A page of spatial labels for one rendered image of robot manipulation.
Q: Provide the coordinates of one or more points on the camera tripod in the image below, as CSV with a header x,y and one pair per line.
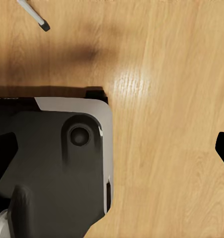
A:
x,y
42,22

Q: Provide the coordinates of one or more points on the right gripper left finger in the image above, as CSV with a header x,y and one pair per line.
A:
x,y
8,149

